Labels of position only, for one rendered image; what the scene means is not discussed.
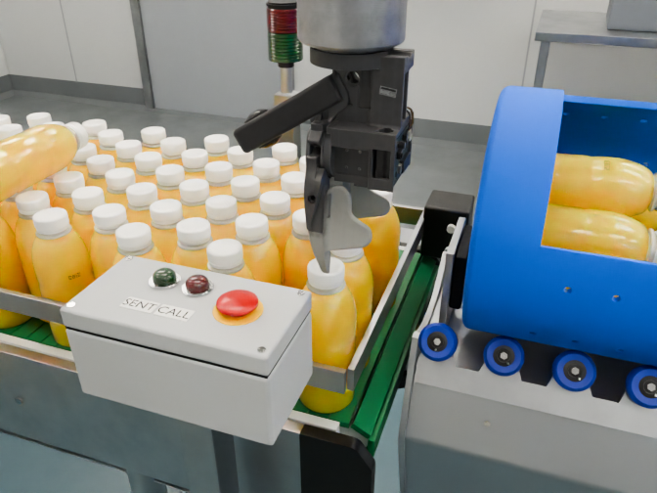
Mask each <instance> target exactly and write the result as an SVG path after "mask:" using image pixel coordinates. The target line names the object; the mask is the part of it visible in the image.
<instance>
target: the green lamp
mask: <svg viewBox="0 0 657 493"><path fill-rule="evenodd" d="M176 279H177V276H176V273H175V271H174V270H173V269H171V268H168V267H162V268H159V269H157V270H156V271H155V272H154V273H153V283H154V284H156V285H158V286H166V285H170V284H172V283H174V282H175V281H176Z"/></svg>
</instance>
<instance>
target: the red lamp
mask: <svg viewBox="0 0 657 493"><path fill-rule="evenodd" d="M185 286H186V290H187V291H190V292H202V291H206V290H207V289H208V288H209V286H210V283H209V280H208V278H207V277H206V276H204V275H202V274H194V275H192V276H190V277H189V278H188V279H187V280H186V284H185Z"/></svg>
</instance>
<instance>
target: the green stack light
mask: <svg viewBox="0 0 657 493"><path fill-rule="evenodd" d="M267 42H268V43H267V44H268V60H269V61H270V62H273V63H279V64H291V63H297V62H300V61H302V60H303V43H301V42H300V41H299V39H298V35H297V33H290V34H278V33H271V32H268V31H267Z"/></svg>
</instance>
